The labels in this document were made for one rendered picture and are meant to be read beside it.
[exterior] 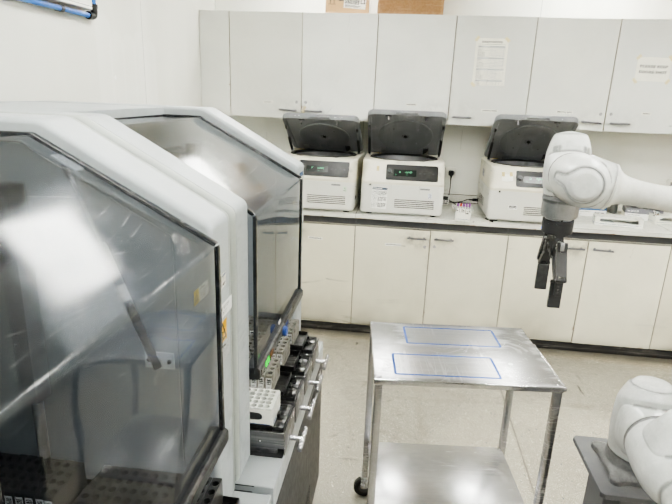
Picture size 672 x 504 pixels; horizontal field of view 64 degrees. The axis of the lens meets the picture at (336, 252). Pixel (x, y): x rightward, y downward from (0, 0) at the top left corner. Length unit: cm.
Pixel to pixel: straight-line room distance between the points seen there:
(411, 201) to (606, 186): 251
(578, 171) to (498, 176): 251
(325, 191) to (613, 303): 208
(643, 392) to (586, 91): 269
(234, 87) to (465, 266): 205
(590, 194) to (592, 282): 278
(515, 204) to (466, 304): 76
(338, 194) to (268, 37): 119
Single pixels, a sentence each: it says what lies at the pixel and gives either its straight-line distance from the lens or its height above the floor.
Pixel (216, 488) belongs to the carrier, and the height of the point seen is 88.
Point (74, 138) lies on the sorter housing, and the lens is 115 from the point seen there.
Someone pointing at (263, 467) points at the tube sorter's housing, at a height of 73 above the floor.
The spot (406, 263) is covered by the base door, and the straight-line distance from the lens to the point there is 373.
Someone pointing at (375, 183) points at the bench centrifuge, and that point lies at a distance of 362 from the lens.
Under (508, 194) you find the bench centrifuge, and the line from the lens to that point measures 369.
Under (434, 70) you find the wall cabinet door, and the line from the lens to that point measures 387.
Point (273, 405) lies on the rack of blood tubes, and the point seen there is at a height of 87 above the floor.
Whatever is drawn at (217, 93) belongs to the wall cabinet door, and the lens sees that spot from 408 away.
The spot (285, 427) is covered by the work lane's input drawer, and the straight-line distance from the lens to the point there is 155.
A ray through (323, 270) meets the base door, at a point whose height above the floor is 48.
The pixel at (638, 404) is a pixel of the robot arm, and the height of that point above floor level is 93.
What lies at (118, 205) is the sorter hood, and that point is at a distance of 102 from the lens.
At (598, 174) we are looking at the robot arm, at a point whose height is 155.
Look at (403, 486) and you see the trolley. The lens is 221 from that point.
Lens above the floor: 168
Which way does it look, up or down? 17 degrees down
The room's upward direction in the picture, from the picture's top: 2 degrees clockwise
